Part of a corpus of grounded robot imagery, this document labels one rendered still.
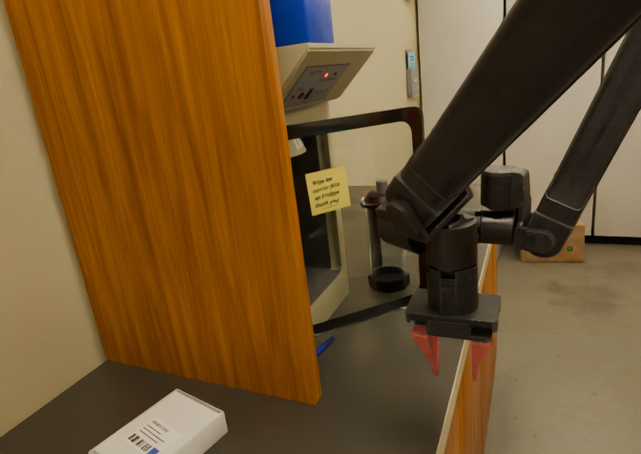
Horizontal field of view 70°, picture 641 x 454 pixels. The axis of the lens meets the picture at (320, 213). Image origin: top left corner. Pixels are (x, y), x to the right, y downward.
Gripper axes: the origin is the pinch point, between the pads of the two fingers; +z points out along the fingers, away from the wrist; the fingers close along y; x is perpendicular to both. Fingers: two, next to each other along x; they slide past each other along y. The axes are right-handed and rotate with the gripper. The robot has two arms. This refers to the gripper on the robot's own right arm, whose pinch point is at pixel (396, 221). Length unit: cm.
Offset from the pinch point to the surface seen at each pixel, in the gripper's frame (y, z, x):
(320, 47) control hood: 30.6, 8.3, 8.1
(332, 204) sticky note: 4.2, 10.3, 4.2
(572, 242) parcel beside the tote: -106, -50, -262
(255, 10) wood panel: 35.5, 11.6, 20.1
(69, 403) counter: -27, 54, 33
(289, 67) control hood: 28.1, 11.7, 12.2
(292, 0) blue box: 37.3, 11.2, 10.0
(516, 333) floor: -121, -18, -161
